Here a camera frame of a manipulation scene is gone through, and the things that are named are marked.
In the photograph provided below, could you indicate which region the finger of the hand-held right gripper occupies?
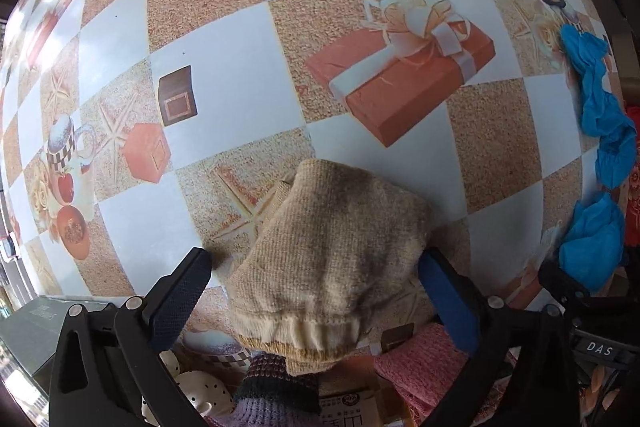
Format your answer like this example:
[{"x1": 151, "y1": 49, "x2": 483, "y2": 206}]
[{"x1": 537, "y1": 259, "x2": 592, "y2": 308}]

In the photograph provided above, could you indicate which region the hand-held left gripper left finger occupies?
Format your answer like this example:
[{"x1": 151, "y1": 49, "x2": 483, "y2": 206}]
[{"x1": 47, "y1": 247, "x2": 213, "y2": 427}]

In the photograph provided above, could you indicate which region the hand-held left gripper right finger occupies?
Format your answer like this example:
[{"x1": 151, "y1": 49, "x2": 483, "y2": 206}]
[{"x1": 419, "y1": 247, "x2": 583, "y2": 427}]

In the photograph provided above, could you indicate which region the blue shoe cover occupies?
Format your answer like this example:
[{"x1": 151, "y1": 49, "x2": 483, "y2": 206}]
[
  {"x1": 559, "y1": 23, "x2": 638, "y2": 188},
  {"x1": 557, "y1": 193, "x2": 628, "y2": 293}
]

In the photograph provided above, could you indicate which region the pink knit sock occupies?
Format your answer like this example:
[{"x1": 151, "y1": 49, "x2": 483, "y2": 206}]
[{"x1": 372, "y1": 322, "x2": 501, "y2": 427}]

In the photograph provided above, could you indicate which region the white polka dot scrunchie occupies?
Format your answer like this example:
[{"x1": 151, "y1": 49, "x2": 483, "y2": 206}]
[{"x1": 140, "y1": 349, "x2": 236, "y2": 427}]

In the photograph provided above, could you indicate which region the grey cardboard box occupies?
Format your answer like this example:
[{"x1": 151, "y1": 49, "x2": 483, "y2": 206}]
[{"x1": 0, "y1": 294, "x2": 121, "y2": 427}]

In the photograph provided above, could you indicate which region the beige knit sock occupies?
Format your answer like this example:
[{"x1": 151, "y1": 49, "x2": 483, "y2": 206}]
[{"x1": 227, "y1": 158, "x2": 436, "y2": 365}]

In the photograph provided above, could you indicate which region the purple knit sock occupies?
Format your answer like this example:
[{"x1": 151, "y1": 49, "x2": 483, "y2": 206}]
[{"x1": 232, "y1": 352, "x2": 323, "y2": 427}]

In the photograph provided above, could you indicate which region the red patterned cardboard box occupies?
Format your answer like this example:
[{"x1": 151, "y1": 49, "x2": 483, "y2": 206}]
[{"x1": 320, "y1": 387, "x2": 416, "y2": 427}]

